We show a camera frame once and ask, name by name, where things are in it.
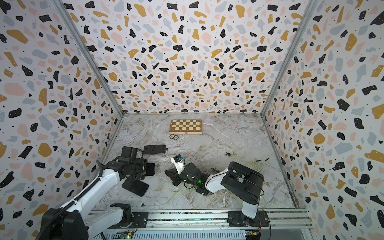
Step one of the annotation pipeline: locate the near blue-edged smartphone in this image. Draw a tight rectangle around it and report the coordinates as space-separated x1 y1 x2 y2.
122 180 149 197

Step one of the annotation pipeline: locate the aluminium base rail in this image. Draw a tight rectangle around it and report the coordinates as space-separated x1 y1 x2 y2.
85 209 317 240

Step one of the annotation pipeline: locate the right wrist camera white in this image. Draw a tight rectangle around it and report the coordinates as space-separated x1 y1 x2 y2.
171 155 185 175

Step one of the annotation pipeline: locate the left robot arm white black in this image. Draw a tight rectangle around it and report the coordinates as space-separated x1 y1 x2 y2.
37 147 156 240

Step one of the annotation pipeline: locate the right aluminium corner post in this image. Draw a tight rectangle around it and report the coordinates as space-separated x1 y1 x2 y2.
261 0 319 117

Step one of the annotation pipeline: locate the wooden chessboard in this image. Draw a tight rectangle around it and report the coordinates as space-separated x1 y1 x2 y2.
169 120 203 135

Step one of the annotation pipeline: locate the left aluminium corner post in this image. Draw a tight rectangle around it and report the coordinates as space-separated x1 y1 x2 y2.
52 1 124 118

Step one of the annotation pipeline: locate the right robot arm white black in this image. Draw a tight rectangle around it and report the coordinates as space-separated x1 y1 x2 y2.
165 161 265 227

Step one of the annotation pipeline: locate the black smartphone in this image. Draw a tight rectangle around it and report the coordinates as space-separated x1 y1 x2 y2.
143 145 167 155
145 163 156 176

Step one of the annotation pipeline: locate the aluminium corner post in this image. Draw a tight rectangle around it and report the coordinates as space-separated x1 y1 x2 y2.
261 0 319 117
52 1 124 118

